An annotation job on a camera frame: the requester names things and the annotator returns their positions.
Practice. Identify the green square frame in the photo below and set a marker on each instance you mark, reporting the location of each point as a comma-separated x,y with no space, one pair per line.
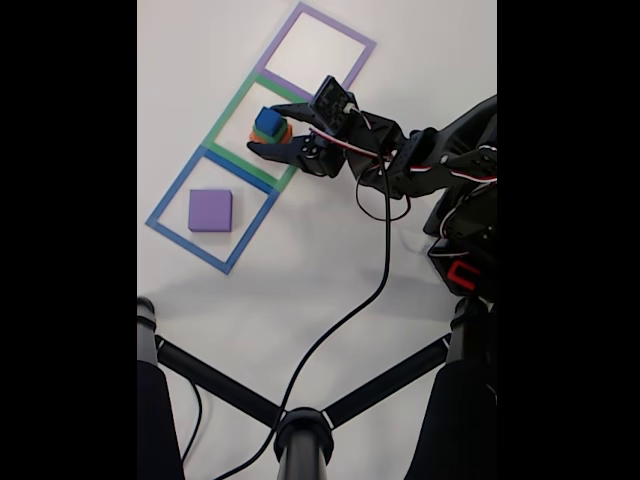
226,117

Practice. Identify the blue square frame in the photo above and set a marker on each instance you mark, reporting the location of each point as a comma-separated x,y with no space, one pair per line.
240,172

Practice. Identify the green cube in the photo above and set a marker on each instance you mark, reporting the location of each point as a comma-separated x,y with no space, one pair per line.
284,129

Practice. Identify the purple square frame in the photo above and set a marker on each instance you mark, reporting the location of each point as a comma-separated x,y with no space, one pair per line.
283,35

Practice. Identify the small blue cube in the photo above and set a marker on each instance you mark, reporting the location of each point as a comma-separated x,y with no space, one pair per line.
267,119

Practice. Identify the purple block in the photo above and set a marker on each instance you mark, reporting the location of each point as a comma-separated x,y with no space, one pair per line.
210,210

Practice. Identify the orange cube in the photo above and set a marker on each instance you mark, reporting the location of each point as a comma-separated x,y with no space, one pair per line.
289,134

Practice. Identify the black camera tripod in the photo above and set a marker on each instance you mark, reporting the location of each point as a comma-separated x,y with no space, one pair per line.
302,440

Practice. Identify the camera board with blue mount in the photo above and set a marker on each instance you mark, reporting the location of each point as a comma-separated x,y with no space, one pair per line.
332,102

